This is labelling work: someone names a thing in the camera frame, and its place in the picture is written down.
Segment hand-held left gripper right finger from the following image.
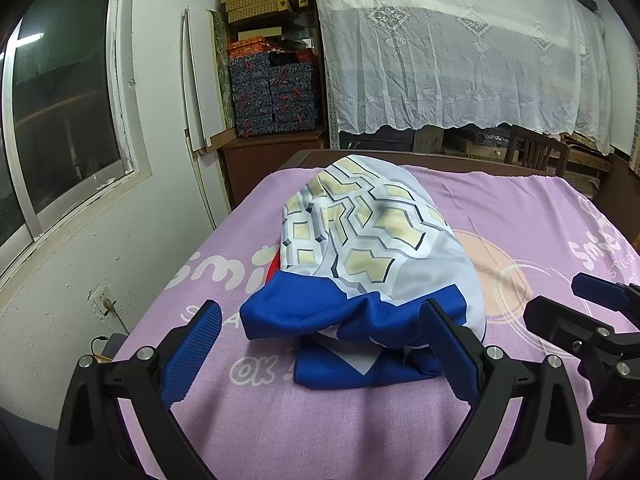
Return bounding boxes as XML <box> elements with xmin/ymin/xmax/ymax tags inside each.
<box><xmin>421</xmin><ymin>298</ymin><xmax>587</xmax><ymax>480</ymax></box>

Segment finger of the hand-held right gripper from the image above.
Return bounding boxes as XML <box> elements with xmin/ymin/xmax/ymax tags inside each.
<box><xmin>571</xmin><ymin>272</ymin><xmax>640</xmax><ymax>313</ymax></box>
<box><xmin>524</xmin><ymin>296</ymin><xmax>616</xmax><ymax>356</ymax></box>

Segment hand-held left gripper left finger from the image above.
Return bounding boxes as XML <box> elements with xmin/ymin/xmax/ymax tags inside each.
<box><xmin>54</xmin><ymin>300</ymin><xmax>223</xmax><ymax>480</ymax></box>

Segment blue white red hooded jacket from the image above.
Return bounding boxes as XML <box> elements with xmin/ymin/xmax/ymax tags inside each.
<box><xmin>239</xmin><ymin>155</ymin><xmax>488</xmax><ymax>391</ymax></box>

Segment pink printed blanket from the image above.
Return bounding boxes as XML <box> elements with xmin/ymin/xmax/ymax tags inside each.
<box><xmin>112</xmin><ymin>164</ymin><xmax>640</xmax><ymax>480</ymax></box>

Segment dark wooden chair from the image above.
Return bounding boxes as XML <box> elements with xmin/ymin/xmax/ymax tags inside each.
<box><xmin>504</xmin><ymin>125</ymin><xmax>571</xmax><ymax>177</ymax></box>

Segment wooden cabinet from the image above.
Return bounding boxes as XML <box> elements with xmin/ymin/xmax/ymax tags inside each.
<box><xmin>220</xmin><ymin>130</ymin><xmax>331</xmax><ymax>211</ymax></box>

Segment white board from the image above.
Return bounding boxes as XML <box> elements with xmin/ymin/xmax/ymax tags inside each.
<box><xmin>181</xmin><ymin>6</ymin><xmax>240</xmax><ymax>156</ymax></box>

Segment stack of blue patterned boxes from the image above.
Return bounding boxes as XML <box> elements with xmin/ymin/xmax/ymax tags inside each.
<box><xmin>229</xmin><ymin>52</ymin><xmax>321</xmax><ymax>138</ymax></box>

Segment white lace cloth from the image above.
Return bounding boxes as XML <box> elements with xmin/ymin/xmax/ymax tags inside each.
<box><xmin>310</xmin><ymin>0</ymin><xmax>613</xmax><ymax>156</ymax></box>

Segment white framed window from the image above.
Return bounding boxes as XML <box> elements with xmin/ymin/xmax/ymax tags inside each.
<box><xmin>0</xmin><ymin>0</ymin><xmax>153</xmax><ymax>273</ymax></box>

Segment green patterned board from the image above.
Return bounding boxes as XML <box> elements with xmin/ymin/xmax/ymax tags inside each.
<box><xmin>210</xmin><ymin>9</ymin><xmax>237</xmax><ymax>131</ymax></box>

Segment stack of orange boxes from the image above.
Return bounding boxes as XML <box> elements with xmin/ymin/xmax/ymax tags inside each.
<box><xmin>227</xmin><ymin>37</ymin><xmax>282</xmax><ymax>59</ymax></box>

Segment wooden shelf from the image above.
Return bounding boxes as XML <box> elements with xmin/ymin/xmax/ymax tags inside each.
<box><xmin>220</xmin><ymin>0</ymin><xmax>326</xmax><ymax>141</ymax></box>

